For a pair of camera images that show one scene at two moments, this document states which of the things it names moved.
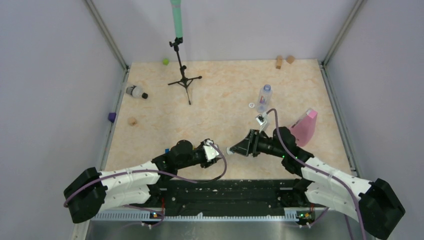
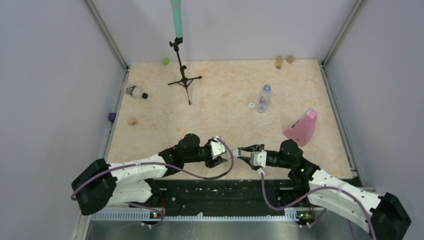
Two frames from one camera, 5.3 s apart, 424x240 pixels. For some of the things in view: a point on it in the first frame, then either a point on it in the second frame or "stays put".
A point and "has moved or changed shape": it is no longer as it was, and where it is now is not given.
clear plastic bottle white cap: x=264 y=99 stays put
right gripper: x=253 y=138 to x=253 y=148
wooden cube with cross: x=132 y=121 stays put
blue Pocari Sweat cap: x=228 y=151 has moved or changed shape
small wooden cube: x=290 y=59 stays put
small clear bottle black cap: x=136 y=91 stays put
